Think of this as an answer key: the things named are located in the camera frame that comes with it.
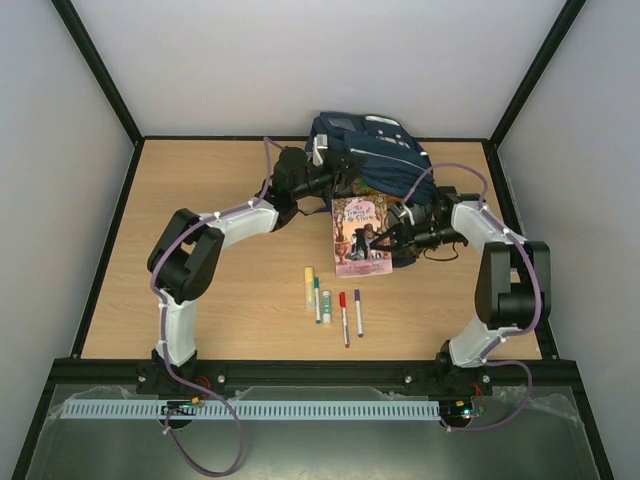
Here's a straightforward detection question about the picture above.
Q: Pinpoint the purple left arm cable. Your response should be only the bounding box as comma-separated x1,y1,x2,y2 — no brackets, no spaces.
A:
148,136,289,475

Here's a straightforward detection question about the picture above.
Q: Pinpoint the navy blue student backpack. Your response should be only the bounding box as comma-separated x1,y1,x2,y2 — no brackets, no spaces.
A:
303,112,436,269

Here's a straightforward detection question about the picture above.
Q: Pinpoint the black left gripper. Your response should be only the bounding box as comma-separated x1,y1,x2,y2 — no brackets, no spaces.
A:
293,149,367,199

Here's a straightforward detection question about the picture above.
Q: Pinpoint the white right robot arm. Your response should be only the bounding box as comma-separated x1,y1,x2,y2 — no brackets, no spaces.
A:
371,187,551,392

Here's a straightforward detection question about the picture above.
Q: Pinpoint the orange Treehouse book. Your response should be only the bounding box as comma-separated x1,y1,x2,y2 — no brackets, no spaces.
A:
349,178,386,197

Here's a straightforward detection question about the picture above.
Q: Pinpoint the yellow highlighter pen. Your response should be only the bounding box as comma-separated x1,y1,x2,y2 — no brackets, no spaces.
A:
304,266,316,310

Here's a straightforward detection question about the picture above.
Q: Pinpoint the red marker pen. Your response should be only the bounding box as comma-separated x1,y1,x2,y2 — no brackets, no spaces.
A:
339,291,350,348

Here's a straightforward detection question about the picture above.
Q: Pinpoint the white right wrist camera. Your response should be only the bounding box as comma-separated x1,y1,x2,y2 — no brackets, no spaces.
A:
399,203,431,226

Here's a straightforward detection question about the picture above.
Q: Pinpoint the illustrated book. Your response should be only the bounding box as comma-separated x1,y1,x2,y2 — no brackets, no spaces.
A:
331,195,393,278

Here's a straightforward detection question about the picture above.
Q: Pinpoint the light blue cable duct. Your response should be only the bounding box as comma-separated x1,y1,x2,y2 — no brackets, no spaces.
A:
60,399,441,421

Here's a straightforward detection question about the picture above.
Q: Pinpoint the green marker pen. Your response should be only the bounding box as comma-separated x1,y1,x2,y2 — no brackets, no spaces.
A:
313,276,322,324

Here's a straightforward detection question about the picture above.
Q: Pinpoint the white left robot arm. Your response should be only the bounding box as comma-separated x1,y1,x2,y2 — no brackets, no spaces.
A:
147,147,365,374

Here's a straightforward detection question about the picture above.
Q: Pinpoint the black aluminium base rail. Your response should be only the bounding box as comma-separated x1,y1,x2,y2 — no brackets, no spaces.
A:
49,357,581,399

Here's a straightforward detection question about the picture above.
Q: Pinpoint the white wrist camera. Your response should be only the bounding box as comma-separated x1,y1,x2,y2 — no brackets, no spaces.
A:
399,203,431,226
307,134,329,167

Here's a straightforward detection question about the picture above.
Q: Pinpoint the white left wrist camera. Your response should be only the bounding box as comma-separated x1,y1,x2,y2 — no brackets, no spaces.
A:
307,134,329,167

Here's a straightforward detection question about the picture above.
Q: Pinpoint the purple marker pen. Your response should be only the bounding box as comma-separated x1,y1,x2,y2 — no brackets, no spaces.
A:
354,289,364,338

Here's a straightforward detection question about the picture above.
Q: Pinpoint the white glue stick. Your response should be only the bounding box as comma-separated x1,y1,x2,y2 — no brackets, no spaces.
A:
322,290,332,324

